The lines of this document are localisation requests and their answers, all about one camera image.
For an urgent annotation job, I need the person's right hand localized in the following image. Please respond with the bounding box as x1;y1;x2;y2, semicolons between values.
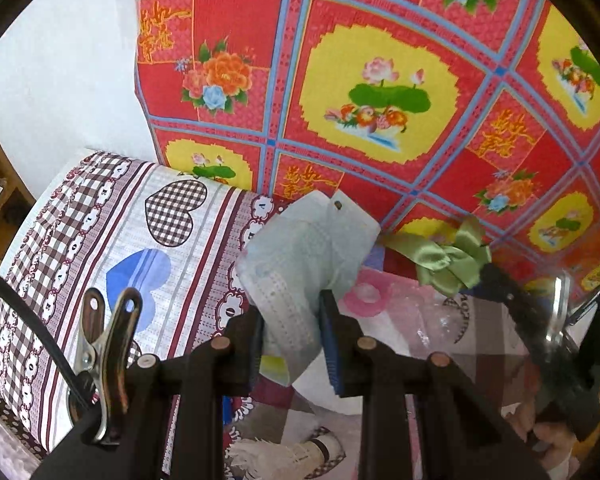
504;399;579;480

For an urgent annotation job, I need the silver spring clamp right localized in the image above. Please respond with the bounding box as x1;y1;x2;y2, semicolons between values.
543;271;572;356

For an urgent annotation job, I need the silver spring clamp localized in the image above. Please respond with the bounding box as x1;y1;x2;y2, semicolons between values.
67;287;143;446
543;271;572;356

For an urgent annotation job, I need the silver spring clamp left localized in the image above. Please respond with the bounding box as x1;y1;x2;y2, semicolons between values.
67;287;143;446

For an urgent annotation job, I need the clear plastic packaging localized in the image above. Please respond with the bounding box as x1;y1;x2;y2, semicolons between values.
337;268;507;406

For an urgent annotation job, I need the green satin ribbon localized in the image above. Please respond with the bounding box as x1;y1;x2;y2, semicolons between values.
381;216;492;297

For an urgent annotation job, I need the patchwork heart bed sheet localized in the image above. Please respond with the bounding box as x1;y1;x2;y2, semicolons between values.
0;149;581;480

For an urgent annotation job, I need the red floral headboard cloth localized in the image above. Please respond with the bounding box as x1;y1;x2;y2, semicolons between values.
136;0;600;294

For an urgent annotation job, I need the pink plastic ring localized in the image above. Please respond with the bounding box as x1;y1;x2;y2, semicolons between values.
342;280;392;318

